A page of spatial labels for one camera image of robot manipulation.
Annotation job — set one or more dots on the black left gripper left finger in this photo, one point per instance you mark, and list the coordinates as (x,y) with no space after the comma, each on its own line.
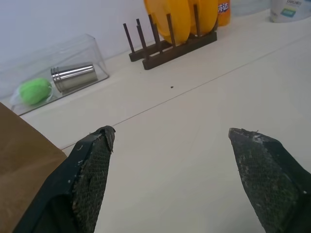
(73,184)

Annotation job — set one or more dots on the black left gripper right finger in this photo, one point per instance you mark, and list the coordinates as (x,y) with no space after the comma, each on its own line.
(269,179)

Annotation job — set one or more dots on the brown paper bag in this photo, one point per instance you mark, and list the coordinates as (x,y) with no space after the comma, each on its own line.
(26,160)

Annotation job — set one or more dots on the green scrubber ball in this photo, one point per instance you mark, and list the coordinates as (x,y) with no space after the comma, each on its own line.
(34,91)

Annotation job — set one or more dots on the stainless steel cup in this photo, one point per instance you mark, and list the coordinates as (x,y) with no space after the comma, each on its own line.
(75,76)

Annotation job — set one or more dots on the clear acrylic box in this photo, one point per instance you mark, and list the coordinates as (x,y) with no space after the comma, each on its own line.
(73,53)

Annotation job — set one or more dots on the dark wooden dish rack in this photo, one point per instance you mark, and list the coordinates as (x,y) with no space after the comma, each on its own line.
(179,49)

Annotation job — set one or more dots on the clear tape roll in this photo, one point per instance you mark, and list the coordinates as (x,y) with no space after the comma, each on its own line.
(289,11)

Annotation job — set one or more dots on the orange soda bottle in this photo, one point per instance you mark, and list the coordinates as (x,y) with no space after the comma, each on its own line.
(224,14)

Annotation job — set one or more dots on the yellow plate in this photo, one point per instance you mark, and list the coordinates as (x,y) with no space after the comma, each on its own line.
(206,14)
(170,17)

